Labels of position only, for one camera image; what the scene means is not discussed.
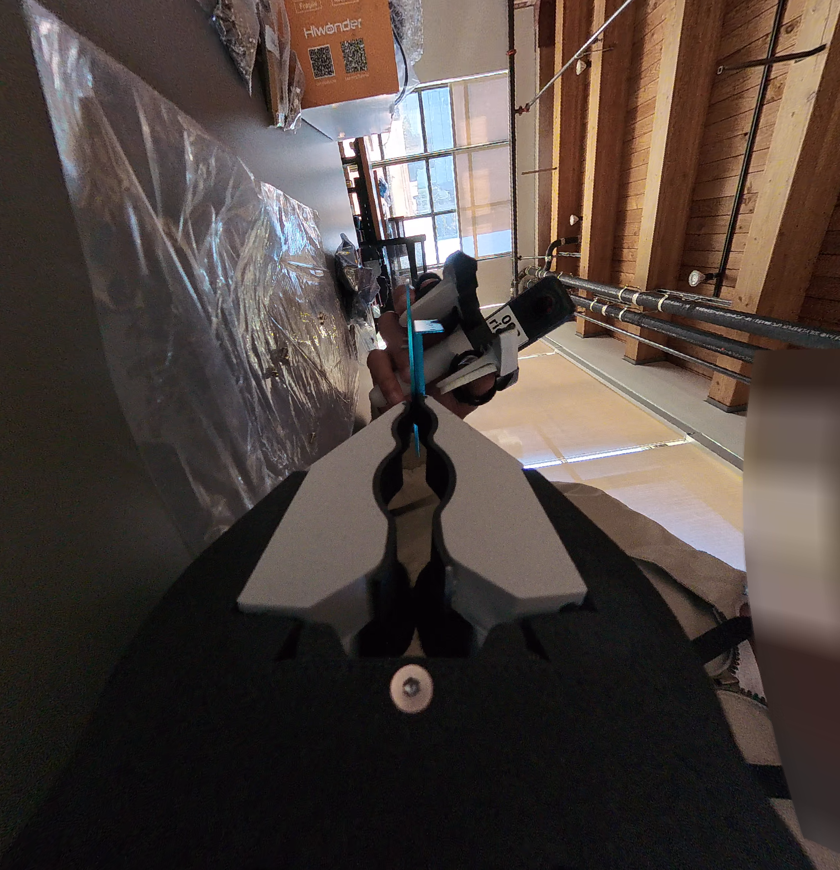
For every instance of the clear plastic bag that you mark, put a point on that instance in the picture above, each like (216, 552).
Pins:
(189, 272)

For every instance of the orange cardboard box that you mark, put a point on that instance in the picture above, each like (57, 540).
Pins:
(345, 54)

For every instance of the blue round metal plate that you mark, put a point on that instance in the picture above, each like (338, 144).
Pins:
(413, 353)

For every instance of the grid pane window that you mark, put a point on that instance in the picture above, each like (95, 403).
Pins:
(454, 170)

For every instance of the bubble wrap bag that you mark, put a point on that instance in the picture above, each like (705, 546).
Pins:
(405, 20)

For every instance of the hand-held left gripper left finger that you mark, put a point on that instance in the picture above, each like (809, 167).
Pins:
(311, 544)

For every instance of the crumpled dark plastic bag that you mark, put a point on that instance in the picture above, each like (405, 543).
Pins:
(355, 272)

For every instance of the black table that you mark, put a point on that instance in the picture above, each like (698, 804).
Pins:
(403, 248)

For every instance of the pile of small hardware bags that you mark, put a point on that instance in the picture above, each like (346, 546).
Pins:
(257, 47)

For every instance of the black insulated pipe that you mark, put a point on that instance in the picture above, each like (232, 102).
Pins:
(664, 327)
(698, 306)

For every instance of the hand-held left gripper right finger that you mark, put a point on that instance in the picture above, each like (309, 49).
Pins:
(508, 544)

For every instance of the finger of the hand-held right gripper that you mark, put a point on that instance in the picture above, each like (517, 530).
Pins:
(437, 302)
(442, 352)

